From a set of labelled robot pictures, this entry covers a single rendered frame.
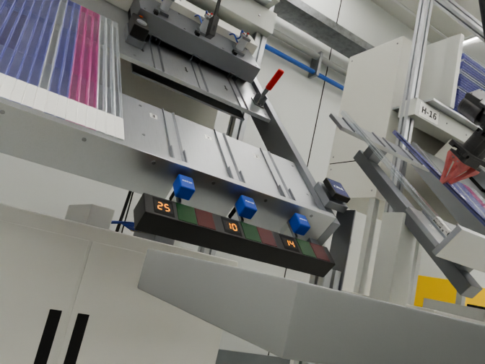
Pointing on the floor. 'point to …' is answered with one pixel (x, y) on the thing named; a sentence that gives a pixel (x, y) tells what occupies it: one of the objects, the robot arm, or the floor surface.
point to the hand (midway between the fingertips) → (445, 180)
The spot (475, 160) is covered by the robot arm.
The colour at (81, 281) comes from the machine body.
